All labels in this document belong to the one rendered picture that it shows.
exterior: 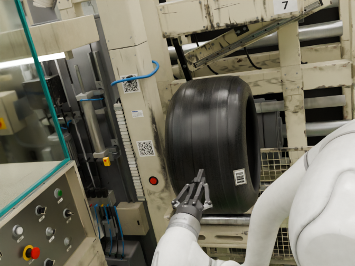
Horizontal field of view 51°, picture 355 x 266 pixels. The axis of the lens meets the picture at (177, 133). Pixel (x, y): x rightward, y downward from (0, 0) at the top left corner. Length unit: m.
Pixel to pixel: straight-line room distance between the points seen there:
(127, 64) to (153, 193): 0.59
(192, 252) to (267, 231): 0.25
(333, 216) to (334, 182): 0.04
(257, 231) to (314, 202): 0.36
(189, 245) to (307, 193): 0.56
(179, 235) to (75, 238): 0.76
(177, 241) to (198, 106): 0.58
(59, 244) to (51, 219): 0.11
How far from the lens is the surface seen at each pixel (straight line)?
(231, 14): 1.62
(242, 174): 1.33
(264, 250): 0.83
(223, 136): 1.30
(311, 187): 0.45
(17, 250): 1.40
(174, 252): 0.94
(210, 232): 1.61
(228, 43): 1.78
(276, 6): 1.60
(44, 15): 2.01
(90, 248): 1.67
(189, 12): 1.66
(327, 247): 0.42
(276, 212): 0.73
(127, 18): 1.47
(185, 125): 1.34
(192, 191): 1.15
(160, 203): 1.72
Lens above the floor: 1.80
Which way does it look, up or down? 20 degrees down
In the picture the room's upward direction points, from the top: 11 degrees counter-clockwise
